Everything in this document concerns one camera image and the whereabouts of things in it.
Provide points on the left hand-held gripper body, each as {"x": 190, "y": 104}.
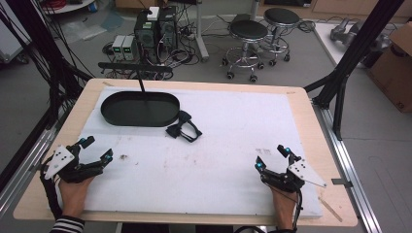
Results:
{"x": 69, "y": 168}

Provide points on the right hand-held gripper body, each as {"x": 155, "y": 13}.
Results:
{"x": 285, "y": 181}

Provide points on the person's right hand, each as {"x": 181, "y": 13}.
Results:
{"x": 285, "y": 207}

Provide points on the person's left hand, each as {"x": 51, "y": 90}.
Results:
{"x": 73, "y": 197}

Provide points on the white foam mat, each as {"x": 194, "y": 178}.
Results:
{"x": 210, "y": 155}

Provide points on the thin wooden stick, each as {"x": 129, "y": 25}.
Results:
{"x": 330, "y": 209}

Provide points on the black oval tray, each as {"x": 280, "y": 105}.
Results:
{"x": 139, "y": 110}

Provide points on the black bow tie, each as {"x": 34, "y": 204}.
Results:
{"x": 183, "y": 127}

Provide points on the black T-shaped stand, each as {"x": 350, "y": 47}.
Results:
{"x": 136, "y": 67}

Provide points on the grey power supply unit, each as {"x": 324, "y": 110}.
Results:
{"x": 118, "y": 47}
{"x": 129, "y": 47}

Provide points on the black computer tower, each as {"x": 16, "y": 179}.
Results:
{"x": 146, "y": 35}
{"x": 167, "y": 29}

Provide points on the black round stool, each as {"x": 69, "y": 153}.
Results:
{"x": 281, "y": 16}
{"x": 247, "y": 30}

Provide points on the cardboard box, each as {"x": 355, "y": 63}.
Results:
{"x": 393, "y": 71}

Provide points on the grey machine part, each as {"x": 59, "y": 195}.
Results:
{"x": 345, "y": 30}

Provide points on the white box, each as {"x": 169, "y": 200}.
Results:
{"x": 153, "y": 13}

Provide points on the grey desk leg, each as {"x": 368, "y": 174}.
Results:
{"x": 200, "y": 32}

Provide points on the aluminium rail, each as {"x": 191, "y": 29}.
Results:
{"x": 26, "y": 168}
{"x": 350, "y": 168}

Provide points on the black metal frame post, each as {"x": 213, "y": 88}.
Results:
{"x": 356, "y": 48}
{"x": 42, "y": 48}

